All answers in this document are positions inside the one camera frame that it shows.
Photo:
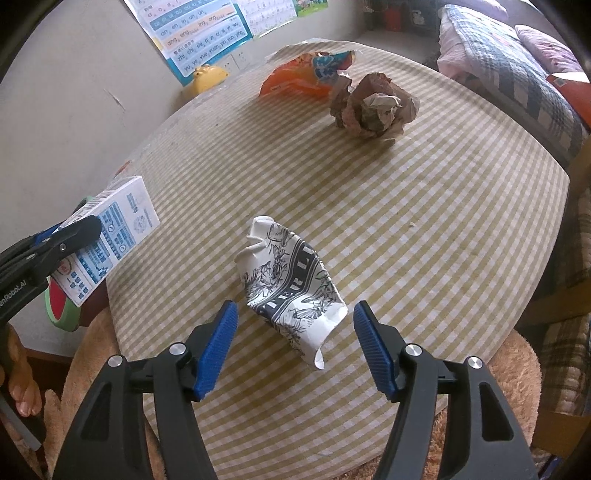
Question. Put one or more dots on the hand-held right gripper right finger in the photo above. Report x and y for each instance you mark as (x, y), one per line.
(374, 355)

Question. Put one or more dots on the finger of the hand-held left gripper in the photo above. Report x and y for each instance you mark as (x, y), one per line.
(64, 242)

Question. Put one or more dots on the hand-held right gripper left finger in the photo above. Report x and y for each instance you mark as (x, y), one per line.
(217, 350)

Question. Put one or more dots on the white blue milk carton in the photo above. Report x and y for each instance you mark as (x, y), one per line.
(117, 230)

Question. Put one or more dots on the floral print crushed paper cup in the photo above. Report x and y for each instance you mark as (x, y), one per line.
(288, 286)

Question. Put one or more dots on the person's left hand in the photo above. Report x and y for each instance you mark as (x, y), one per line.
(25, 383)

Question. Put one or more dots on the brown plaid blanket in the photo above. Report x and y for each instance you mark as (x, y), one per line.
(568, 360)

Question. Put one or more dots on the yellow duck toy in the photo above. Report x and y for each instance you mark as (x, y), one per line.
(205, 78)

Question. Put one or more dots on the brown crumpled paper ball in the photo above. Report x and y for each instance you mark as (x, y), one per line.
(374, 108)

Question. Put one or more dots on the orange snack bag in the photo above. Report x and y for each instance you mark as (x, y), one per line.
(304, 71)

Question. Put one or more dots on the blue plaid quilt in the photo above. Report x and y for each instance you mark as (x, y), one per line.
(498, 60)

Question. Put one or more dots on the red pillow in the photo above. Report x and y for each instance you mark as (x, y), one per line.
(572, 92)

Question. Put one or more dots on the red bag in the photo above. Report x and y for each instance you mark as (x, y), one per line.
(395, 14)

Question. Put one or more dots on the pink pillow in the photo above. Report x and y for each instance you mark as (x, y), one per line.
(549, 46)

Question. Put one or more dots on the blue bordered alphabet wall poster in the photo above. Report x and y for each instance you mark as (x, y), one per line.
(194, 32)

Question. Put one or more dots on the white wall socket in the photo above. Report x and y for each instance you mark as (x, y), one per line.
(234, 60)

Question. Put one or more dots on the white chart wall poster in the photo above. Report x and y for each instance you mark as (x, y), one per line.
(265, 14)

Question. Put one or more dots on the green bordered wall poster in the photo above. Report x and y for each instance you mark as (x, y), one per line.
(314, 5)

